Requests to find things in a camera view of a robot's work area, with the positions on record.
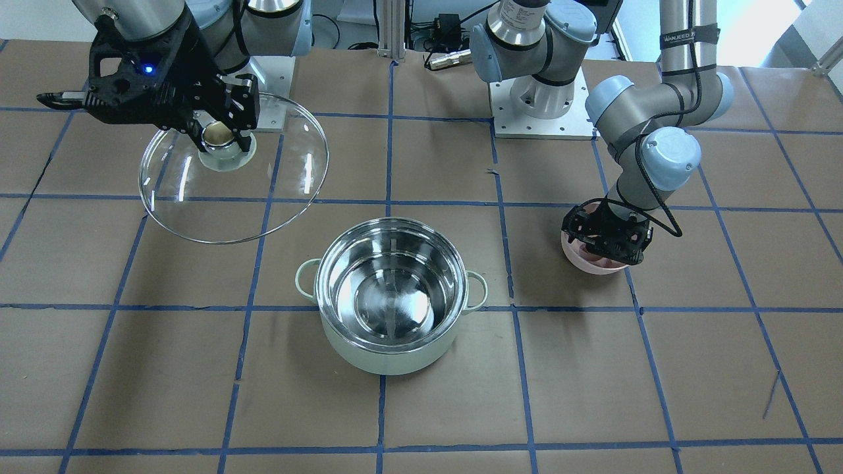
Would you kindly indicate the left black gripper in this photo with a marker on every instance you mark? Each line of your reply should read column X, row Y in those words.
column 617, row 238

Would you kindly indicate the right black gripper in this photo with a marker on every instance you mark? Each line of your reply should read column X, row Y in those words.
column 191, row 68

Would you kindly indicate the glass pot lid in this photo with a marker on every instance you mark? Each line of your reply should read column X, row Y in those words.
column 225, row 196

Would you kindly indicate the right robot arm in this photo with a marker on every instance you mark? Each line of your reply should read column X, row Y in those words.
column 238, row 30

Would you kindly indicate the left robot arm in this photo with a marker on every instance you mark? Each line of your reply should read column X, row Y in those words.
column 541, row 45

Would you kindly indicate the pale green electric pot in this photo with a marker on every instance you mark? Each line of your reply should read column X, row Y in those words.
column 390, row 292

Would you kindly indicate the pink bowl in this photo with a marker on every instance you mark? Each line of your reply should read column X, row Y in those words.
column 575, row 250

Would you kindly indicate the black power adapter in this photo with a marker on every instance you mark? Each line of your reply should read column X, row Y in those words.
column 447, row 24

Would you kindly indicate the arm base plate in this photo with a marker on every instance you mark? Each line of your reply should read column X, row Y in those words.
column 274, row 74
column 526, row 109

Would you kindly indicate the aluminium frame post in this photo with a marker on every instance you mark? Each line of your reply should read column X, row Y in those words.
column 391, row 23

